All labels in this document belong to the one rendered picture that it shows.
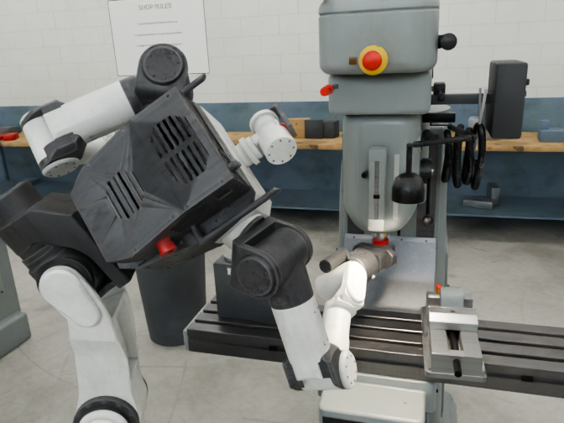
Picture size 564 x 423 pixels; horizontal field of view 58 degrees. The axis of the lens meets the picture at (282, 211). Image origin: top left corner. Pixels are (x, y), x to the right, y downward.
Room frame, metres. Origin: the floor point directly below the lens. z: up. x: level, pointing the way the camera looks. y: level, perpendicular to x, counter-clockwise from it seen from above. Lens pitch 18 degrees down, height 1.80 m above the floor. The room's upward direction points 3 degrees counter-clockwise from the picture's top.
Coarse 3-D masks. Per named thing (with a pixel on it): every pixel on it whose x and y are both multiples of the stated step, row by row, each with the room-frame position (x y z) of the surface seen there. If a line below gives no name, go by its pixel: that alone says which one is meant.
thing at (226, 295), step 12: (228, 252) 1.51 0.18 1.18; (216, 264) 1.46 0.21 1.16; (228, 264) 1.45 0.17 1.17; (216, 276) 1.46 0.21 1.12; (228, 276) 1.44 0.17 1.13; (216, 288) 1.46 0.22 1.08; (228, 288) 1.45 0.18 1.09; (228, 300) 1.45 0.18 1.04; (240, 300) 1.43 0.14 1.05; (252, 300) 1.42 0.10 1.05; (264, 300) 1.41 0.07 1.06; (228, 312) 1.45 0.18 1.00; (240, 312) 1.43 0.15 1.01; (252, 312) 1.42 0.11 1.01; (264, 312) 1.41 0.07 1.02
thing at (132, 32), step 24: (120, 0) 6.31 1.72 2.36; (144, 0) 6.23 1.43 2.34; (168, 0) 6.14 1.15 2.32; (192, 0) 6.06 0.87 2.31; (120, 24) 6.32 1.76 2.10; (144, 24) 6.24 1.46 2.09; (168, 24) 6.15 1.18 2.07; (192, 24) 6.07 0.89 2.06; (120, 48) 6.34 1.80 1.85; (144, 48) 6.25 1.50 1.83; (192, 48) 6.07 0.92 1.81; (120, 72) 6.35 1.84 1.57; (192, 72) 6.08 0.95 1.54
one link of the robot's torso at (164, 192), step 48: (144, 144) 0.88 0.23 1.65; (192, 144) 0.86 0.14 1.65; (240, 144) 1.04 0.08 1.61; (96, 192) 0.90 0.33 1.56; (144, 192) 0.85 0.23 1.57; (192, 192) 0.82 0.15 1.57; (240, 192) 0.90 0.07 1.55; (96, 240) 0.88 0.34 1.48; (144, 240) 0.83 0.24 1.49; (192, 240) 0.90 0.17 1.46
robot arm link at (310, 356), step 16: (304, 304) 0.88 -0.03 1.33; (288, 320) 0.87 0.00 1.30; (304, 320) 0.87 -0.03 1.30; (320, 320) 0.90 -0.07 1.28; (288, 336) 0.87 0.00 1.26; (304, 336) 0.86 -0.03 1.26; (320, 336) 0.88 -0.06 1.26; (288, 352) 0.88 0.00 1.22; (304, 352) 0.86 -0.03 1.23; (320, 352) 0.87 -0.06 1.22; (336, 352) 0.89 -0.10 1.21; (288, 368) 0.89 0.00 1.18; (304, 368) 0.86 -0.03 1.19; (320, 368) 0.86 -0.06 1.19; (336, 368) 0.87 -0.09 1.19; (352, 368) 0.91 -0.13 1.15; (336, 384) 0.86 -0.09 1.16; (352, 384) 0.89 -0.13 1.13
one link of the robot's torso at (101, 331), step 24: (48, 288) 0.91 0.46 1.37; (72, 288) 0.92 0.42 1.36; (120, 288) 1.07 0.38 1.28; (72, 312) 0.92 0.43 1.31; (96, 312) 0.92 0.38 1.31; (120, 312) 1.05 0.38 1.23; (72, 336) 0.92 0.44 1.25; (96, 336) 0.93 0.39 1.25; (120, 336) 0.95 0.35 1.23; (96, 360) 0.95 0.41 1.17; (120, 360) 0.96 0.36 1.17; (96, 384) 0.95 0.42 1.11; (120, 384) 0.96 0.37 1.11; (144, 384) 1.05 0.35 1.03; (96, 408) 0.93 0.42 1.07; (120, 408) 0.94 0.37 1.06
